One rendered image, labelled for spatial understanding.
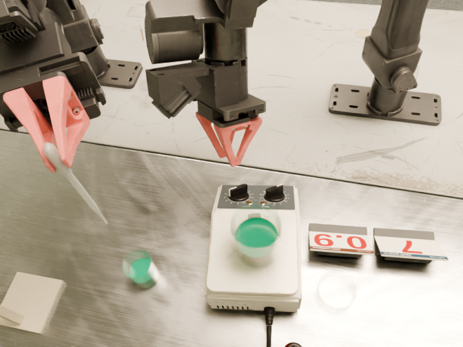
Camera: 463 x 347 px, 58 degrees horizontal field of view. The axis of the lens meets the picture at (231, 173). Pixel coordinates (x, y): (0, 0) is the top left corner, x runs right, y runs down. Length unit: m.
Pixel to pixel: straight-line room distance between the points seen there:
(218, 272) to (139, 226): 0.20
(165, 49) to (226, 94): 0.09
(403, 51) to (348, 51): 0.25
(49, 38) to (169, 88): 0.14
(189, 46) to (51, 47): 0.16
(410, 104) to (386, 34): 0.20
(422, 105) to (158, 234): 0.53
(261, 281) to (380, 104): 0.41
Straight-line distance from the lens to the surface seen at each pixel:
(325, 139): 0.78
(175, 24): 0.52
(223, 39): 0.54
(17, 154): 0.90
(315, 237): 0.66
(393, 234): 0.70
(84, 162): 0.82
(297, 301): 0.57
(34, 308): 0.72
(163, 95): 0.52
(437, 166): 0.79
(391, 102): 0.80
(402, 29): 0.68
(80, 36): 0.85
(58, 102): 0.41
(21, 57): 0.46
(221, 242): 0.58
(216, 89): 0.53
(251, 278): 0.56
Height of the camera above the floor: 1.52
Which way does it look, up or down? 57 degrees down
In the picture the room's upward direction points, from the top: 9 degrees counter-clockwise
